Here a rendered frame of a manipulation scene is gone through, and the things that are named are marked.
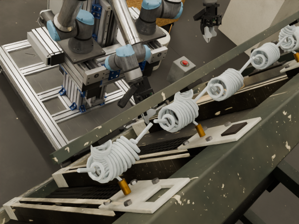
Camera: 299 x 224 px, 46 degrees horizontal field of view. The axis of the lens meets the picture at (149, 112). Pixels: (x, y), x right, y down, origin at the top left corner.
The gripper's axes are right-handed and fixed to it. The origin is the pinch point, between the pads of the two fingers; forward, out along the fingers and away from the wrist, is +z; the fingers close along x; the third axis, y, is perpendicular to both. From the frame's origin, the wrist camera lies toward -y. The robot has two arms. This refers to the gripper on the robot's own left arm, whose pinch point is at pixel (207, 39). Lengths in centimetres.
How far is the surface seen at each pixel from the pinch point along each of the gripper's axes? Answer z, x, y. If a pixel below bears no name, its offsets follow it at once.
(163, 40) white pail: 42, 78, -134
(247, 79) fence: 17.0, 2.7, 26.4
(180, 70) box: 30.8, 13.0, -36.9
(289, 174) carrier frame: 85, 32, 40
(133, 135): 46, -46, -12
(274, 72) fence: 9.9, 4.2, 40.9
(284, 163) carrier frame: 82, 35, 34
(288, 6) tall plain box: 28, 220, -91
